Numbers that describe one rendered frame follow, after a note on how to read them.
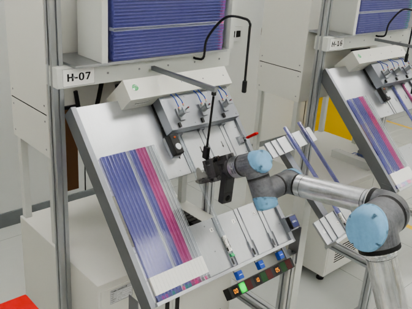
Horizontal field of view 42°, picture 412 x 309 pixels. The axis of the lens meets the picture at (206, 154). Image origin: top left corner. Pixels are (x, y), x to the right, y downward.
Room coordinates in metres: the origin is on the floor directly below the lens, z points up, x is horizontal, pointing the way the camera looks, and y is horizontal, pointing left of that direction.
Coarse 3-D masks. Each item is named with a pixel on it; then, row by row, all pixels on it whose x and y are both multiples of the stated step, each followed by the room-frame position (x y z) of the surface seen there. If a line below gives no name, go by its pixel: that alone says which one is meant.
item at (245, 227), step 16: (240, 208) 1.84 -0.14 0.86; (272, 208) 1.92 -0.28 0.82; (208, 224) 1.72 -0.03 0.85; (224, 224) 1.75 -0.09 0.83; (240, 224) 1.79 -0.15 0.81; (256, 224) 1.83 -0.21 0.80; (272, 224) 1.87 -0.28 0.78; (208, 240) 1.67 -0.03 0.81; (240, 240) 1.74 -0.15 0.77; (256, 240) 1.78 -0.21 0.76; (288, 240) 1.86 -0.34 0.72; (208, 256) 1.63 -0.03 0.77; (224, 256) 1.66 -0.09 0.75; (240, 256) 1.69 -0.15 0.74; (144, 272) 1.47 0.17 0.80
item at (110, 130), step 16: (80, 112) 1.75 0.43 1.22; (96, 112) 1.79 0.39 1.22; (112, 112) 1.82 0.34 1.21; (128, 112) 1.86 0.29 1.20; (144, 112) 1.90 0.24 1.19; (96, 128) 1.74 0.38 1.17; (112, 128) 1.78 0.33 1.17; (128, 128) 1.81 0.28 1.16; (144, 128) 1.85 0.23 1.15; (160, 128) 1.89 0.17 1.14; (224, 128) 2.06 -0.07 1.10; (96, 144) 1.70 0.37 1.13; (112, 144) 1.73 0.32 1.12; (128, 144) 1.77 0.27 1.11; (144, 144) 1.80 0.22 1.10; (160, 144) 1.84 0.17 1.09; (192, 144) 1.92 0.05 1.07; (208, 144) 1.96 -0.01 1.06; (224, 144) 2.01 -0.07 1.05; (176, 160) 1.83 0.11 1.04; (176, 176) 1.78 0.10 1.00; (112, 192) 1.61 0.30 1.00
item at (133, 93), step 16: (128, 80) 1.86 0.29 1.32; (144, 80) 1.90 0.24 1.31; (160, 80) 1.94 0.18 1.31; (176, 80) 1.98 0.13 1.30; (208, 80) 2.07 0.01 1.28; (224, 80) 2.12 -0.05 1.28; (112, 96) 1.89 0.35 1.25; (128, 96) 1.82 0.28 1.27; (144, 96) 1.85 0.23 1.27; (160, 96) 1.90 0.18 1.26
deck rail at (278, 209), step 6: (234, 120) 2.12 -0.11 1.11; (240, 126) 2.10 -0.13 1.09; (240, 132) 2.09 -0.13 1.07; (246, 144) 2.06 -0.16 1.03; (252, 150) 2.05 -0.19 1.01; (276, 210) 1.92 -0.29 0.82; (282, 216) 1.90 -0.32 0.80; (282, 222) 1.89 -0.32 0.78; (288, 234) 1.87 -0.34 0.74; (294, 240) 1.86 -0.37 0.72
